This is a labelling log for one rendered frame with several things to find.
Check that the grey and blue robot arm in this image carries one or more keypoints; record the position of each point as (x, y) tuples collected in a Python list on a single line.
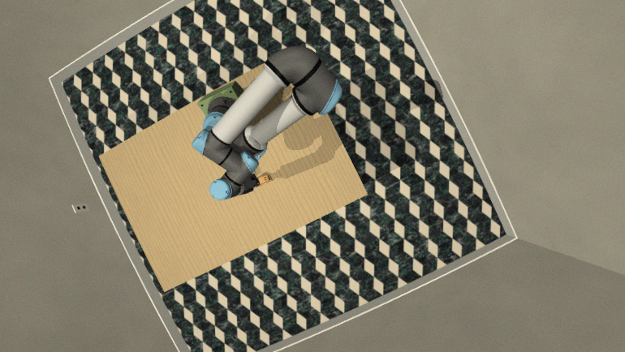
[(224, 138)]

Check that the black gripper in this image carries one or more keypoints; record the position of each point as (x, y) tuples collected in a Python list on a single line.
[(249, 184)]

